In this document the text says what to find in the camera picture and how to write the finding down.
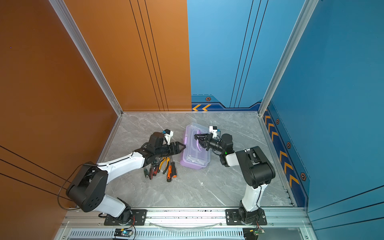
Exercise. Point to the left aluminium corner post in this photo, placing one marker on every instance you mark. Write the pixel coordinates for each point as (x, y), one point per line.
(75, 34)

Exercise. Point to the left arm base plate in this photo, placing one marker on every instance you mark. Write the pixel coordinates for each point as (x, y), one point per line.
(135, 217)

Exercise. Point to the clear toolbox lid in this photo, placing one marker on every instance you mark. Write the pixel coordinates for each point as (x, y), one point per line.
(195, 128)

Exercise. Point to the green handled ratchet wrench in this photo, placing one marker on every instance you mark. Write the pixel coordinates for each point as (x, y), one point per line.
(146, 172)

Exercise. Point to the purple toolbox base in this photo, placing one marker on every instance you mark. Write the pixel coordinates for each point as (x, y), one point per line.
(194, 156)

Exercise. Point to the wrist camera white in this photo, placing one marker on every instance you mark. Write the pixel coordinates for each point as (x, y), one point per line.
(214, 131)
(168, 134)

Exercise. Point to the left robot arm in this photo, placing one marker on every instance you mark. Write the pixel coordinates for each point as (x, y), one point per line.
(88, 187)

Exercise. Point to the left green circuit board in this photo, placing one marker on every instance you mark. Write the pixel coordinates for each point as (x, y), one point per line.
(123, 234)

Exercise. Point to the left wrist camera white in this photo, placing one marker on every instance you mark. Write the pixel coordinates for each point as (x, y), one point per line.
(168, 134)

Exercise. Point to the yellow handled pliers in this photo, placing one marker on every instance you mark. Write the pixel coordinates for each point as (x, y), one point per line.
(165, 164)

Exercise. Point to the aluminium corner post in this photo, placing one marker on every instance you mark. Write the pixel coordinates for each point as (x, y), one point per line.
(292, 43)
(75, 34)

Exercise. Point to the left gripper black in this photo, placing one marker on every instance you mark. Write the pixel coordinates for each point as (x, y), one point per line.
(177, 150)

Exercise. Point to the orange black screwdriver small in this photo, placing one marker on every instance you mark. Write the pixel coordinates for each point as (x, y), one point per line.
(173, 170)

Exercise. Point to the green circuit board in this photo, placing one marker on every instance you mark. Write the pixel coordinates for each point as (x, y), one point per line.
(252, 233)
(123, 234)

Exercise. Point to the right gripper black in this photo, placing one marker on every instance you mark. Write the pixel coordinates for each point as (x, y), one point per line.
(201, 143)

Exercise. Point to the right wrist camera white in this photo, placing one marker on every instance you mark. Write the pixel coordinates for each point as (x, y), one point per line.
(214, 131)

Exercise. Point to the right green circuit board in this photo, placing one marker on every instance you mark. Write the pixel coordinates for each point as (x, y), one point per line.
(252, 233)

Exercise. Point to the red black ratchet wrench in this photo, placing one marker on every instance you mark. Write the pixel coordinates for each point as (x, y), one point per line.
(151, 172)

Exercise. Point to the aluminium front rail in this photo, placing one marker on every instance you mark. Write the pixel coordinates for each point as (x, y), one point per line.
(194, 217)

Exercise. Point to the orange black screwdriver large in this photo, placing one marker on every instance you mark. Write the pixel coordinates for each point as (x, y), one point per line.
(170, 172)

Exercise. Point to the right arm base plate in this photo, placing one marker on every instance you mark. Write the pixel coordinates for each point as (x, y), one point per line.
(241, 217)

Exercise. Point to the right aluminium corner post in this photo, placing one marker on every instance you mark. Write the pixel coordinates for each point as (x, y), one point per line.
(292, 43)

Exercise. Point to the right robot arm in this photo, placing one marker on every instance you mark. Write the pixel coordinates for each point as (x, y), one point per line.
(256, 169)

